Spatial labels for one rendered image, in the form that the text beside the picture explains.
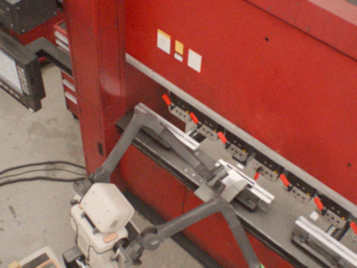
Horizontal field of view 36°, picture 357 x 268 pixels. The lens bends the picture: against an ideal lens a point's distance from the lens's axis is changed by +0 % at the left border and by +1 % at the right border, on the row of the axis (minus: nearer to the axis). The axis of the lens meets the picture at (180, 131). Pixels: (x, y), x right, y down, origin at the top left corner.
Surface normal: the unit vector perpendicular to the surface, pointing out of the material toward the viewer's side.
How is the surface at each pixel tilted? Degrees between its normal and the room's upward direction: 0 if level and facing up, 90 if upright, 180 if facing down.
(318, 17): 90
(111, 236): 8
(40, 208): 0
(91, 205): 48
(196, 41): 90
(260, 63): 90
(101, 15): 90
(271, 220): 0
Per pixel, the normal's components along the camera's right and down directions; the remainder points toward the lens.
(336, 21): -0.66, 0.55
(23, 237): 0.05, -0.65
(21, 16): 0.76, 0.52
